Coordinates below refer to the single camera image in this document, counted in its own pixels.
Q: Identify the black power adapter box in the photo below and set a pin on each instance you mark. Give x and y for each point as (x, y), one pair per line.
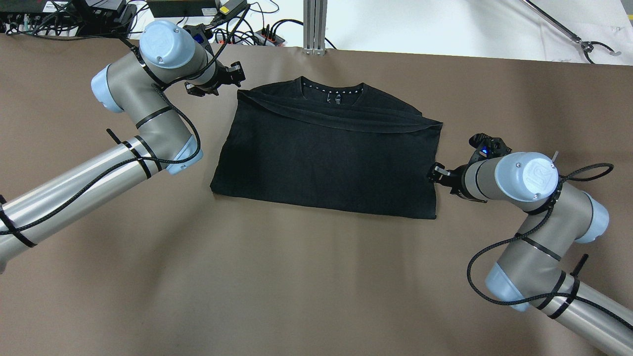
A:
(183, 8)

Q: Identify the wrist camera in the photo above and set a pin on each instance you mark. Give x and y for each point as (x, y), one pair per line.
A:
(487, 147)
(199, 33)

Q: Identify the black t-shirt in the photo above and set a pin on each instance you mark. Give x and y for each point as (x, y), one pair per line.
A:
(355, 149)

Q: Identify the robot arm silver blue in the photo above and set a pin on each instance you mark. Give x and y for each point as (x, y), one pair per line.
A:
(166, 140)
(528, 274)

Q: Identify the black power strip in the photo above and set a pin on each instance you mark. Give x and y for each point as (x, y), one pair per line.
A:
(223, 36)

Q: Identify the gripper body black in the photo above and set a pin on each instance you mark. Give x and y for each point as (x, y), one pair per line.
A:
(218, 82)
(458, 179)

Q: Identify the reacher grabber tool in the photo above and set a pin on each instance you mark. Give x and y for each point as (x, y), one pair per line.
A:
(587, 47)

